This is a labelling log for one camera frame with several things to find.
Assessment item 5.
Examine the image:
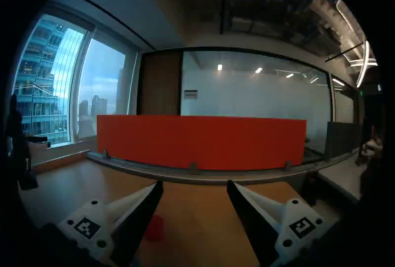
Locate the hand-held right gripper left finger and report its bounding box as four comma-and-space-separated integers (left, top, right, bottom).
39, 180, 164, 267

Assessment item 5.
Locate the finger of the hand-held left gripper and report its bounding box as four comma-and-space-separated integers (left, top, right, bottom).
27, 136, 52, 149

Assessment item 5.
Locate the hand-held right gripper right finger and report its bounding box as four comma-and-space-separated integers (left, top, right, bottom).
227, 180, 335, 267

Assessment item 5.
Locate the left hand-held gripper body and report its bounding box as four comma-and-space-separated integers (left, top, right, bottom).
5, 93, 40, 191

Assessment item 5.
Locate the red plastic cup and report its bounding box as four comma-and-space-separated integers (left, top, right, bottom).
145, 215, 164, 242

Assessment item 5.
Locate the white desk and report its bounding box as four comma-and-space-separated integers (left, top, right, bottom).
315, 151, 366, 203

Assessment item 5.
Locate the grey desk screen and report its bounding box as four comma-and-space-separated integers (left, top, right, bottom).
324, 121, 362, 160

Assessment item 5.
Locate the red desk screen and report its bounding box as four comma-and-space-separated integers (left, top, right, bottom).
87, 114, 310, 185

